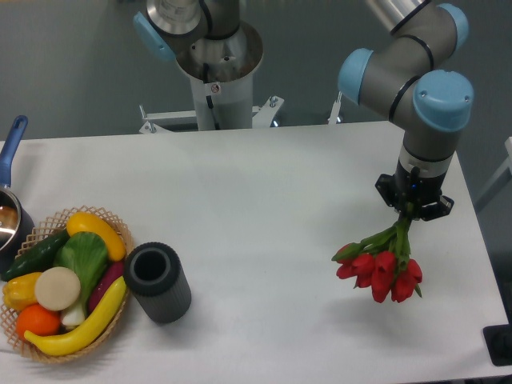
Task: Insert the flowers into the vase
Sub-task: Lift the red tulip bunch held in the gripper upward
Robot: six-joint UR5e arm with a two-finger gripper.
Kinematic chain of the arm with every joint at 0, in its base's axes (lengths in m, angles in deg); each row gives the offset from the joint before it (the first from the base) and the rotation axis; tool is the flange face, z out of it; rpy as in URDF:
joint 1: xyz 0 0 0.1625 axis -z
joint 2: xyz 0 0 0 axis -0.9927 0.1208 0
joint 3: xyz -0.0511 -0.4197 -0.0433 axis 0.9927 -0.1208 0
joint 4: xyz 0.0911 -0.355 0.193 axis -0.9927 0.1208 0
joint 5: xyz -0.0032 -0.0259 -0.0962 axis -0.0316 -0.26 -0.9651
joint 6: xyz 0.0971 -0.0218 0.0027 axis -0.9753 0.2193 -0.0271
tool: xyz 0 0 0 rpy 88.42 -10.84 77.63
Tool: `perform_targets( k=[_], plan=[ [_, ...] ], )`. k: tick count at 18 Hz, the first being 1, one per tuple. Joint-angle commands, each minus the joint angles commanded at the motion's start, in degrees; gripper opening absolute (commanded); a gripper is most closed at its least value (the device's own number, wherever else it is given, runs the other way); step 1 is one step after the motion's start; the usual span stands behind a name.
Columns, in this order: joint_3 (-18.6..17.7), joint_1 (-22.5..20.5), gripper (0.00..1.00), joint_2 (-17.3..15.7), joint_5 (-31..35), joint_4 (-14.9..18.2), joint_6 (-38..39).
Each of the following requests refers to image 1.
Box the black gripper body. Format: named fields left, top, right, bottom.
left=393, top=162, right=446, bottom=220

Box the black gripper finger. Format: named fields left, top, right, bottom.
left=375, top=174, right=400, bottom=209
left=419, top=195, right=454, bottom=222

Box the red tulip bouquet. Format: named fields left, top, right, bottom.
left=331, top=203, right=423, bottom=303

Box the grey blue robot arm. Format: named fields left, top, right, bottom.
left=133, top=1, right=474, bottom=221

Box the dark grey ribbed vase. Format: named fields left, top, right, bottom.
left=124, top=242, right=192, bottom=323

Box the black clamp at table edge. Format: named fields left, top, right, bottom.
left=482, top=324, right=511, bottom=366

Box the purple sweet potato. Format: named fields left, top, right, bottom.
left=87, top=262, right=124, bottom=314

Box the green bok choy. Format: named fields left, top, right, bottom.
left=53, top=232, right=108, bottom=330

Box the woven wicker basket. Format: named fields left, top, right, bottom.
left=1, top=206, right=134, bottom=364

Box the long yellow curved squash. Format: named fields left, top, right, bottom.
left=24, top=277, right=127, bottom=357

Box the beige round disc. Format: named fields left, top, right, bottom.
left=34, top=266, right=81, bottom=311

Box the green cucumber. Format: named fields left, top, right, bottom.
left=1, top=230, right=70, bottom=282

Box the orange fruit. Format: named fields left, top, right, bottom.
left=15, top=304, right=61, bottom=339

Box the yellow bell pepper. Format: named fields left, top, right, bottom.
left=2, top=272, right=42, bottom=311

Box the white frame at right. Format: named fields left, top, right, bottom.
left=474, top=137, right=511, bottom=214

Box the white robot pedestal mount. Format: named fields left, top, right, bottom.
left=137, top=22, right=284, bottom=134

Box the blue handled saucepan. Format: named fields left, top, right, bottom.
left=1, top=115, right=34, bottom=274

